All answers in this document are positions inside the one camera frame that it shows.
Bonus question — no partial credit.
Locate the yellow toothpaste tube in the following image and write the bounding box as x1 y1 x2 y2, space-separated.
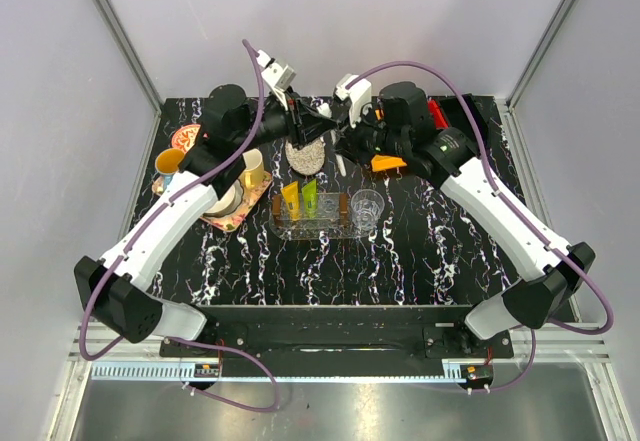
281 181 300 222

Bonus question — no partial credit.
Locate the yellow bin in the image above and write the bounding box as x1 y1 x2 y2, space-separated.
371 108 407 172

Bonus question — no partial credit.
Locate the red bin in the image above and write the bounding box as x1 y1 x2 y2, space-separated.
428 99 449 130

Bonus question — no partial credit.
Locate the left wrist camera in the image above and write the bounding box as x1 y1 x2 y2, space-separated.
257 50 296 111

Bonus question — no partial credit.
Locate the clear acrylic tray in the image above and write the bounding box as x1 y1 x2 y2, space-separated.
268 197 374 241

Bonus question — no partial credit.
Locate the orange patterned bowl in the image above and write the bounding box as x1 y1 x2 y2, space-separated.
171 124 200 153

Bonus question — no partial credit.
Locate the green toothpaste tube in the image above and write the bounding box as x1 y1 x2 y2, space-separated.
301 179 318 218

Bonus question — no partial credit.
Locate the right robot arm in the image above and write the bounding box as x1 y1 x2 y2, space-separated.
334 76 595 357

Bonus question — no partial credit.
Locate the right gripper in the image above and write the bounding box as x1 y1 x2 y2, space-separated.
332 103 409 167

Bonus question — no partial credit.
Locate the blue butterfly mug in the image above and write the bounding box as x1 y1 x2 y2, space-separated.
155 148 186 192

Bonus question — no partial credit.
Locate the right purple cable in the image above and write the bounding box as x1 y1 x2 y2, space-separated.
344 60 615 395

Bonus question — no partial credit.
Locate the floral serving tray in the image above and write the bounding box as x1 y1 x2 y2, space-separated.
158 167 272 233

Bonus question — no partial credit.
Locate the clear glass tumbler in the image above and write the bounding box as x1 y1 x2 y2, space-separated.
350 189 385 231

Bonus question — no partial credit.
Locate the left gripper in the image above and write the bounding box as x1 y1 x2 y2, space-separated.
234 86 336 154

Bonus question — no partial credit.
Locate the clear toothbrush holder rack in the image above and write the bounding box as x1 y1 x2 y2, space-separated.
270 191 350 235

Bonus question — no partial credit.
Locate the speckled saucer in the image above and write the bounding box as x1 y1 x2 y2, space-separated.
285 139 326 176

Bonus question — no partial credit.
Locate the black bin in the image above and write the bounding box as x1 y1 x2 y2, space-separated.
438 94 489 143

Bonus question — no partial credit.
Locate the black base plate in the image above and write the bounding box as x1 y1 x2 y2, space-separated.
154 305 514 362

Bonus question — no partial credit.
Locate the white scalloped bowl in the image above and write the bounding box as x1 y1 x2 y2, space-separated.
204 181 244 218

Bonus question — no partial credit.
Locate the aluminium rail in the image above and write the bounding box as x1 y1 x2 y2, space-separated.
88 328 609 384

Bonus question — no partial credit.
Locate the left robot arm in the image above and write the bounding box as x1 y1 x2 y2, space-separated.
73 84 336 357

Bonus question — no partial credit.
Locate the yellow mug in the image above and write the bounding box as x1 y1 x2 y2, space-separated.
240 149 265 189

